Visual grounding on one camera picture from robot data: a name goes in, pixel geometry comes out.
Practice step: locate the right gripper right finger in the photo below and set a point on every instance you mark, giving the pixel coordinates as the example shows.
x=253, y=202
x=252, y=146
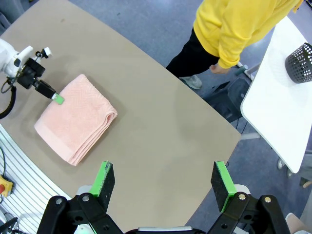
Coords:
x=223, y=185

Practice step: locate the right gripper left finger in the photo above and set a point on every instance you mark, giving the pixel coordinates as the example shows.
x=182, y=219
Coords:
x=102, y=185

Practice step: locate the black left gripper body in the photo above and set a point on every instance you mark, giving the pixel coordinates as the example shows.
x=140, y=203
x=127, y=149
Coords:
x=30, y=73

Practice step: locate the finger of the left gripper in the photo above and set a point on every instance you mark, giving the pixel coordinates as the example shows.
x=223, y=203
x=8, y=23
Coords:
x=50, y=91
x=48, y=96

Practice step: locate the pink towel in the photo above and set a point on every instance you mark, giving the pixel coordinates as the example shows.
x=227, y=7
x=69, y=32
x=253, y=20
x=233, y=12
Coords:
x=75, y=114

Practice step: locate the dark perforated laundry basket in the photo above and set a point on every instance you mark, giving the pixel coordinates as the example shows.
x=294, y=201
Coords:
x=292, y=73

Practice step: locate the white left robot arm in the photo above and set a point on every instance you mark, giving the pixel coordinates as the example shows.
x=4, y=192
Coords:
x=7, y=56

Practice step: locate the right forearm yellow sleeve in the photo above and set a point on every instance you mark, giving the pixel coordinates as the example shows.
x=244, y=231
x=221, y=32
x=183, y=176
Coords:
x=230, y=53

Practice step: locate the person's right hand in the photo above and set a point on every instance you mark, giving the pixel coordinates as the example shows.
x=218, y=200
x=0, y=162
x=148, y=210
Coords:
x=219, y=69

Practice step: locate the white side table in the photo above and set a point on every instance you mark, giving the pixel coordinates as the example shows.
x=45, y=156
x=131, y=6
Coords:
x=273, y=109

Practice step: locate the yellow emergency stop box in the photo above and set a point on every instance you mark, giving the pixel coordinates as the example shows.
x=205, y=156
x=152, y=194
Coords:
x=6, y=182

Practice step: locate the person in yellow hoodie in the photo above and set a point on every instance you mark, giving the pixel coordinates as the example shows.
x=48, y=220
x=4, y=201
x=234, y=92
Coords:
x=231, y=24

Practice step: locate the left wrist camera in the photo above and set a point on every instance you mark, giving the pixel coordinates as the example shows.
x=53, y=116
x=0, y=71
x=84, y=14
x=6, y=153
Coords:
x=46, y=51

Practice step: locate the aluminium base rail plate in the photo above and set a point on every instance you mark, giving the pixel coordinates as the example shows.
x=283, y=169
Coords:
x=24, y=170

